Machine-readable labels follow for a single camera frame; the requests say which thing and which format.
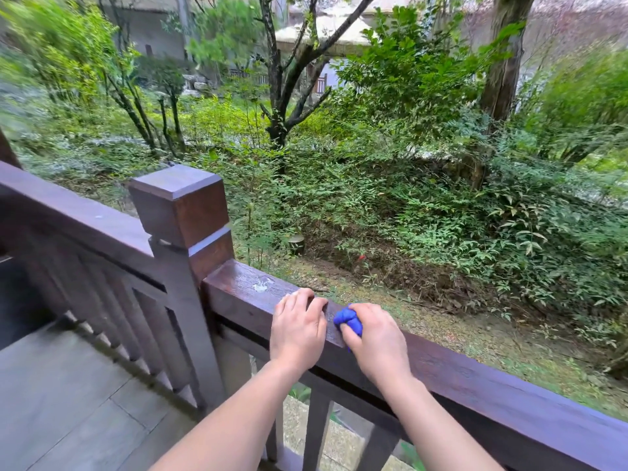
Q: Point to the brown wooden corner post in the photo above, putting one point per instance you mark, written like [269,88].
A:
[184,225]

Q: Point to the person's right forearm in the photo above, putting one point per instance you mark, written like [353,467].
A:
[434,431]

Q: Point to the thin leafy tree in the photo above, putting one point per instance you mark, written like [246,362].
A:
[142,112]

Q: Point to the thick brown tree trunk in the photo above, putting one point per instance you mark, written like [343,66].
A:
[505,58]

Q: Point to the person's right fingers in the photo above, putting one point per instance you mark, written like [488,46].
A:
[368,313]

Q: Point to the thatched roof pavilion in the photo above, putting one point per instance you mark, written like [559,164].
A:
[324,29]

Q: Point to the brown wooden pillar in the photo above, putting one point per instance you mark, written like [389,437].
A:
[7,151]

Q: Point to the blue cleaning cloth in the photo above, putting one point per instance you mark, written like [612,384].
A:
[349,319]

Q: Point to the person's left hand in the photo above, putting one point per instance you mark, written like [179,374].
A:
[297,333]

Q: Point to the brown wooden baluster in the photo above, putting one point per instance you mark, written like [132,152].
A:
[274,436]
[377,451]
[316,429]

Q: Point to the person's left fingers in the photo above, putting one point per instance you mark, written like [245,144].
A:
[299,299]

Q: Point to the low green bamboo bushes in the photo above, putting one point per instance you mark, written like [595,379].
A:
[466,220]

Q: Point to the small garden ground lamp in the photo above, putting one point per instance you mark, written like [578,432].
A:
[296,244]

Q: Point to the dark forked tree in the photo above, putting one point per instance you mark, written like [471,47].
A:
[279,88]

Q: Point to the person's right hand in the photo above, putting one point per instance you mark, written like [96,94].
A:
[380,345]

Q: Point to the long brown wooden handrail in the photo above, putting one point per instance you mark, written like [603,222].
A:
[490,392]

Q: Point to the short brown wooden handrail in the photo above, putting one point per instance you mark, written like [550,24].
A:
[73,215]

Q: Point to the broad green shrub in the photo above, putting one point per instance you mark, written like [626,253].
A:
[407,68]

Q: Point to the person's left forearm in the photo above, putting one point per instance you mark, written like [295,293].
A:
[230,426]

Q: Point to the row of wooden balusters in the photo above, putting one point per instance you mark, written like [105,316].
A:
[117,328]

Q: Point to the grey building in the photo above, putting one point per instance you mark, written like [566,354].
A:
[147,24]

